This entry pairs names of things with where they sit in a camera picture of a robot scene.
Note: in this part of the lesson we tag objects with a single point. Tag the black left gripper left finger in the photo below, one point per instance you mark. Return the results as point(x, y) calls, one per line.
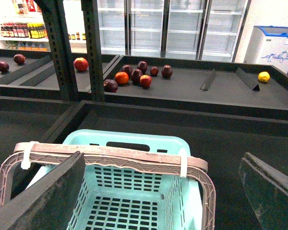
point(48, 203)

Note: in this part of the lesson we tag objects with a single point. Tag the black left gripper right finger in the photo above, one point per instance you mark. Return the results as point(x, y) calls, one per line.
point(267, 191)

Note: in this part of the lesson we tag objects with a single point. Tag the red yellow apple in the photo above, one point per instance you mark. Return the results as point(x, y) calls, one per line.
point(81, 64)

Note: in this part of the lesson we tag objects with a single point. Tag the dark red apple front left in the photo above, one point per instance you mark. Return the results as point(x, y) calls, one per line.
point(110, 85)

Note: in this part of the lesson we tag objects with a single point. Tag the dark red apple centre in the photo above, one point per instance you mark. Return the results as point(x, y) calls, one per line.
point(136, 75)

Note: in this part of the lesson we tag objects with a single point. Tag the dark red apple back left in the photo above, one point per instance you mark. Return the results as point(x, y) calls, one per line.
point(127, 69)

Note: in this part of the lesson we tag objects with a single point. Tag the red orange apple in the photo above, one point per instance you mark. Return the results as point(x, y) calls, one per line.
point(145, 81)

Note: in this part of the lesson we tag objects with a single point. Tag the dark red apple right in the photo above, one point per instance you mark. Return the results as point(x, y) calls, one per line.
point(166, 71)

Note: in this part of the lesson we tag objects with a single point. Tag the dark red apple back top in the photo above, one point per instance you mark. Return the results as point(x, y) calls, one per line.
point(142, 66)

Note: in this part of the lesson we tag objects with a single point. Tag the small dark red apple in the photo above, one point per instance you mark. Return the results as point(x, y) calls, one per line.
point(154, 71)

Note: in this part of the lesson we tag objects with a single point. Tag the white zip tie left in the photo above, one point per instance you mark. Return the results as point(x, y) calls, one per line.
point(26, 163)

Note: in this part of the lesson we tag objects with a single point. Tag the white zip tie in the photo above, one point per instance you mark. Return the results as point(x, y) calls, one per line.
point(183, 163)
point(26, 163)

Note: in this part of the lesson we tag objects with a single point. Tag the white zip tie right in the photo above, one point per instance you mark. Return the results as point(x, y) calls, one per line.
point(183, 163)

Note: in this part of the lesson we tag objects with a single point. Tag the yellow lemon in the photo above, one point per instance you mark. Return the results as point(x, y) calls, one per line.
point(263, 77)

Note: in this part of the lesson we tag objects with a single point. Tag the black divider strip left tray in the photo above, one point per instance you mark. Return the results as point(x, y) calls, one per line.
point(24, 70)

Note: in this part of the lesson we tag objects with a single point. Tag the dark plum far left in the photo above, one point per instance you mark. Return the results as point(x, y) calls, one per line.
point(4, 67)

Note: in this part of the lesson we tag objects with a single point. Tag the dark plum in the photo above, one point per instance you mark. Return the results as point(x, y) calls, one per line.
point(4, 67)
point(19, 59)

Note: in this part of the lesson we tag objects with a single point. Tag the orange fruit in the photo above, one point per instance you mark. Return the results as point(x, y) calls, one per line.
point(121, 78)

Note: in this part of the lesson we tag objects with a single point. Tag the dark plum back left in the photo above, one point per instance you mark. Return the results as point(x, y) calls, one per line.
point(19, 59)

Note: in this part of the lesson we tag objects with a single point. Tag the white blue chest freezer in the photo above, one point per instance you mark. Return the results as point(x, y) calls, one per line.
point(268, 45)

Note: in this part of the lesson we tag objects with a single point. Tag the shelf with sauce bottles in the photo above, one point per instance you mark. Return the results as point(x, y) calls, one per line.
point(22, 26)

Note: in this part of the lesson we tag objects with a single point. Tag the glass door refrigerator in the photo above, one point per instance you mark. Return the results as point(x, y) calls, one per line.
point(185, 29)

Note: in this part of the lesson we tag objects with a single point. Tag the black metal upright post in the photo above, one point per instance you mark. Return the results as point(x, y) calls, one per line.
point(91, 27)
point(54, 19)

